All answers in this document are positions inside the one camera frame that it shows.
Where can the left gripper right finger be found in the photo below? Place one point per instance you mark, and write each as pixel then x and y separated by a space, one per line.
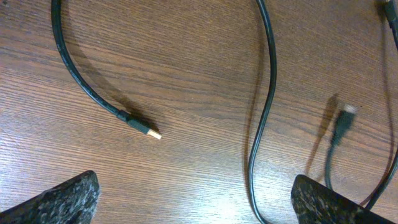
pixel 315 203

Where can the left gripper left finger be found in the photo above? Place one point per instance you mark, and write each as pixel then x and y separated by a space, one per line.
pixel 73 201

